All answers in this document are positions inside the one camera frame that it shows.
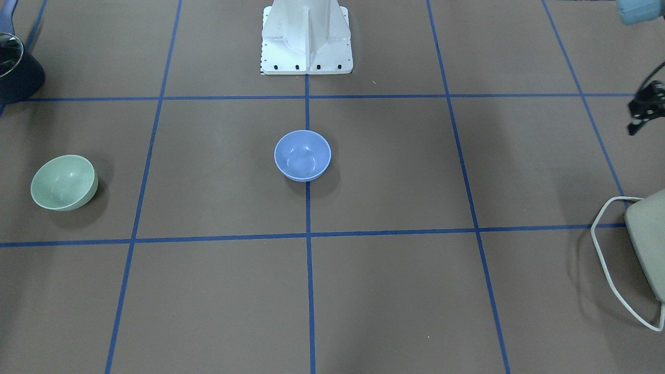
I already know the cream toaster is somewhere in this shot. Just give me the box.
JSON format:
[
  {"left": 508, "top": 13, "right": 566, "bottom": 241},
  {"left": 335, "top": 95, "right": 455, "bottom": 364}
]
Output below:
[{"left": 624, "top": 190, "right": 664, "bottom": 302}]

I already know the green bowl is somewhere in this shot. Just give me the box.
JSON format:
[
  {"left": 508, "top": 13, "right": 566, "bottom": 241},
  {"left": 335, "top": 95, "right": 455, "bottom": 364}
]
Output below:
[{"left": 30, "top": 154, "right": 98, "bottom": 211}]

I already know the dark blue saucepan with lid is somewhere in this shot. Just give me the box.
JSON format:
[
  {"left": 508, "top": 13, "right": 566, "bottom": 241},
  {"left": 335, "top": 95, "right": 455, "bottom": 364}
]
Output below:
[{"left": 1, "top": 1, "right": 45, "bottom": 105}]

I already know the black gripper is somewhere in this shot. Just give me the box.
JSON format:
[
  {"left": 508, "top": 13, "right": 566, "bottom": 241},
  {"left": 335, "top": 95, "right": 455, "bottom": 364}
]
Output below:
[{"left": 628, "top": 81, "right": 664, "bottom": 137}]

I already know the white pedestal column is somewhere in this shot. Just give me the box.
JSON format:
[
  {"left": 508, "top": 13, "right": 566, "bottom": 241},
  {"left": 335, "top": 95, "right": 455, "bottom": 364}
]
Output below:
[{"left": 260, "top": 1, "right": 354, "bottom": 75}]

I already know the blue bowl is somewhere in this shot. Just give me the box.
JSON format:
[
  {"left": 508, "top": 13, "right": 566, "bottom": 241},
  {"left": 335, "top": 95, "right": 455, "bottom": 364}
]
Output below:
[{"left": 274, "top": 130, "right": 332, "bottom": 182}]

